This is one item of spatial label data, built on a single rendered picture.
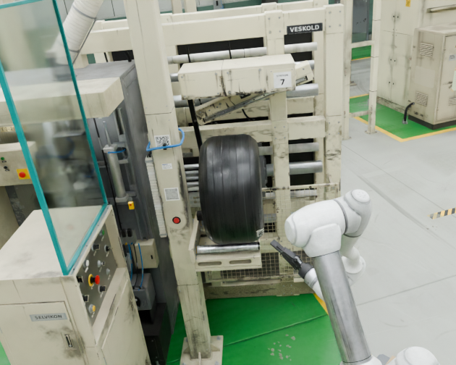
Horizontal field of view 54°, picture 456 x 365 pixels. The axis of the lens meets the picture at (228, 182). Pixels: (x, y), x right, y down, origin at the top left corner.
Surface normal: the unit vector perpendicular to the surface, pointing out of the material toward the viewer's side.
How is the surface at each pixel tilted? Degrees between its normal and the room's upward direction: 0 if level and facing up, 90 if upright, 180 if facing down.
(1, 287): 90
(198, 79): 90
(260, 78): 90
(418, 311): 0
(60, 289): 90
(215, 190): 64
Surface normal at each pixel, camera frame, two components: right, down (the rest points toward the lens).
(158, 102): -0.04, 0.45
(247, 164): 0.17, -0.41
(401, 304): -0.10, -0.89
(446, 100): 0.29, 0.40
